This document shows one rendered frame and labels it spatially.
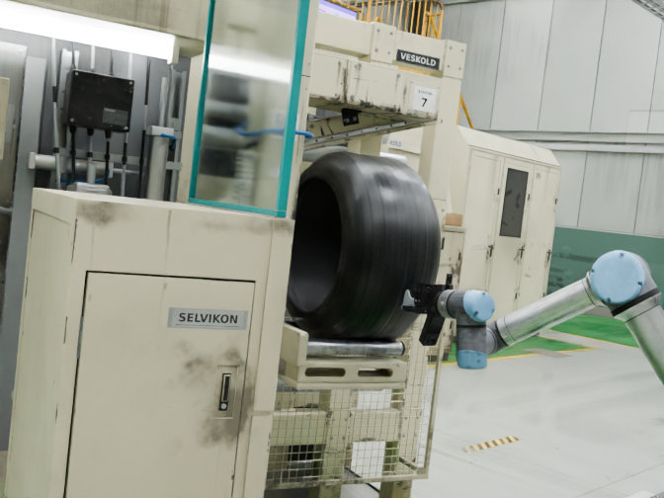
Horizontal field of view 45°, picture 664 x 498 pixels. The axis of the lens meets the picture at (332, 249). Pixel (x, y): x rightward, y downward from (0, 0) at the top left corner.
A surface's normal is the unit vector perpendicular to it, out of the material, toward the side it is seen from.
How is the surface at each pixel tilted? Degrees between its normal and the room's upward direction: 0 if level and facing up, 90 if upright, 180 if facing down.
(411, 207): 60
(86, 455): 90
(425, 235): 75
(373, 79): 90
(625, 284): 84
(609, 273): 84
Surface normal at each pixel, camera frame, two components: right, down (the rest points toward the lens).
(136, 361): 0.46, 0.10
